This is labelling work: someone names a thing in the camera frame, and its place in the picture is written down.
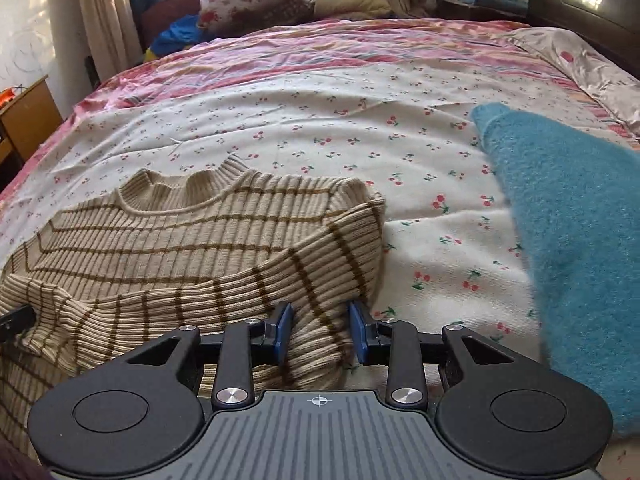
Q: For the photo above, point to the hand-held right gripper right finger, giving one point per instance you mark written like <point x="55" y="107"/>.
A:
<point x="357" y="332"/>

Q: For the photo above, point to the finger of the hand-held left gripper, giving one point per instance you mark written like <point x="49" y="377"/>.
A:
<point x="17" y="321"/>

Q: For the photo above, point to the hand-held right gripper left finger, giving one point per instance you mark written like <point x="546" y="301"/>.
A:
<point x="284" y="332"/>

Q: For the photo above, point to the beige striped ribbed sweater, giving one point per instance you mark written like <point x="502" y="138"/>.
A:
<point x="200" y="240"/>

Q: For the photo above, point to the light wooden desk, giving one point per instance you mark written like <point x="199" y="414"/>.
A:
<point x="30" y="115"/>

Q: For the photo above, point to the pink cherry print bedsheet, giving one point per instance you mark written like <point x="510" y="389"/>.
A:
<point x="300" y="125"/>

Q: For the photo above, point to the orange object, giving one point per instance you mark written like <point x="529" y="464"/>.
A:
<point x="6" y="96"/>

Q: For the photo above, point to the teal fuzzy garment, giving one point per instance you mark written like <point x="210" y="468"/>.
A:
<point x="565" y="210"/>

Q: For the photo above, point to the olive pillow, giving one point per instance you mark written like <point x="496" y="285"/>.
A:
<point x="350" y="4"/>

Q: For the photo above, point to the dark nightstand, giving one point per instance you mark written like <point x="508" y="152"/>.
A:
<point x="480" y="10"/>

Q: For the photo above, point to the beige cherry print pillow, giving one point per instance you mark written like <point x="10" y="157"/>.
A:
<point x="590" y="65"/>

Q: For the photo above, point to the dark wooden headboard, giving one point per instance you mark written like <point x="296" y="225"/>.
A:
<point x="585" y="5"/>

